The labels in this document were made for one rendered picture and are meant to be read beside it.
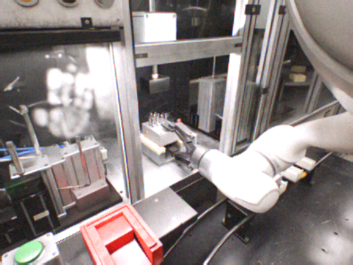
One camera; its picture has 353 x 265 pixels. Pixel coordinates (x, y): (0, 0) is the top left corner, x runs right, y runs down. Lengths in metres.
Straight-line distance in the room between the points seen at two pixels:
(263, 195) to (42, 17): 0.54
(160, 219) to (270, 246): 0.45
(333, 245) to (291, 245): 0.15
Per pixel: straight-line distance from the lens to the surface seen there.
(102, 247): 0.54
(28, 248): 0.49
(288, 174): 0.95
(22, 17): 0.44
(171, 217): 0.64
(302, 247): 0.97
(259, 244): 0.92
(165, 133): 0.78
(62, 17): 0.45
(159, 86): 0.78
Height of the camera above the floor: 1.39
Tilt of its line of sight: 28 degrees down
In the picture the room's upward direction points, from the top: straight up
